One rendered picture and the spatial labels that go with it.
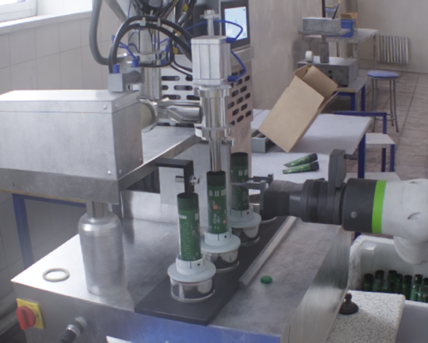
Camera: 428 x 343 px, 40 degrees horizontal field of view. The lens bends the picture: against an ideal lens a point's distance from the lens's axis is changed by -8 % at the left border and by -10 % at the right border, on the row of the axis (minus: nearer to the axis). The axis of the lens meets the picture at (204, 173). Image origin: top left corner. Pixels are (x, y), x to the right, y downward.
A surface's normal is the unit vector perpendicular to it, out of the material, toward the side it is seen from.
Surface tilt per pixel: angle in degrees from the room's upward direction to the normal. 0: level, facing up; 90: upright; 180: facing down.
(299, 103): 90
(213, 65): 90
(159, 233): 0
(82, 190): 90
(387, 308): 0
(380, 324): 0
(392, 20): 90
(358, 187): 34
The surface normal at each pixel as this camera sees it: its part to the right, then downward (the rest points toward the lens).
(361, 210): -0.38, 0.10
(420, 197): -0.35, -0.48
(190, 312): -0.04, -0.95
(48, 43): 0.92, 0.08
